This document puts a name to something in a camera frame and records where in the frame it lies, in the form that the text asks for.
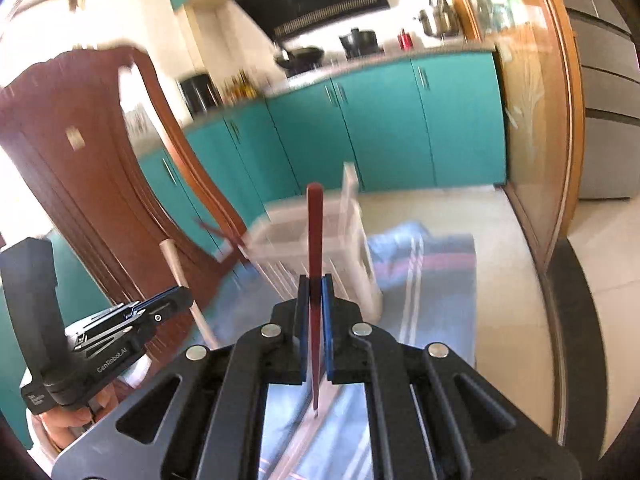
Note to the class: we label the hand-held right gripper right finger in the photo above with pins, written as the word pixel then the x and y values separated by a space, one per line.
pixel 328 327

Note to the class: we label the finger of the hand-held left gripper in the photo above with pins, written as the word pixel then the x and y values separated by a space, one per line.
pixel 172 311
pixel 170 296

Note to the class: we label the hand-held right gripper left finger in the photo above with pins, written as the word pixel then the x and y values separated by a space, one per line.
pixel 302 327

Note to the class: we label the light wooden chopstick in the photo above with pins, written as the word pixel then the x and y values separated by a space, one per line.
pixel 182 285

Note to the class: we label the white plastic utensil basket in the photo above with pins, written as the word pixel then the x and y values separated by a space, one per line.
pixel 350 260

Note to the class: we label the red chopstick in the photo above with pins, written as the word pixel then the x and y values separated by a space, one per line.
pixel 315 235

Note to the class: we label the person's left hand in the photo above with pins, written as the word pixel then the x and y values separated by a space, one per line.
pixel 65 427

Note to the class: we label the blue striped cloth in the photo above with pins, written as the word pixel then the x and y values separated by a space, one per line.
pixel 430 285

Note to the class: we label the carved wooden chair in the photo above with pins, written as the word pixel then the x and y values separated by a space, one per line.
pixel 75 185

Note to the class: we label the black countertop appliance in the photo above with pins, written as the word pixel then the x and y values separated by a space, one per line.
pixel 200 94

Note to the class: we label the teal base cabinets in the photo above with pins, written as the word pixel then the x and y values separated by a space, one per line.
pixel 380 120

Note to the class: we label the group of condiment bottles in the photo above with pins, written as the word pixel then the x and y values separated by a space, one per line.
pixel 240 87

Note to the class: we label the black wok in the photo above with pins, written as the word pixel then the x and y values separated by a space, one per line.
pixel 300 57

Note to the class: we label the black cooking pot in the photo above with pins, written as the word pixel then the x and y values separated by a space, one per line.
pixel 359 42

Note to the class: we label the red canister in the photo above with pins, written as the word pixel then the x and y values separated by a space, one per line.
pixel 405 41

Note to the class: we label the wood-framed glass door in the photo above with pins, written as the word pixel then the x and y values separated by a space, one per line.
pixel 540 110

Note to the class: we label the steel kettle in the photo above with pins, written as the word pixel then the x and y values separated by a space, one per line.
pixel 440 20

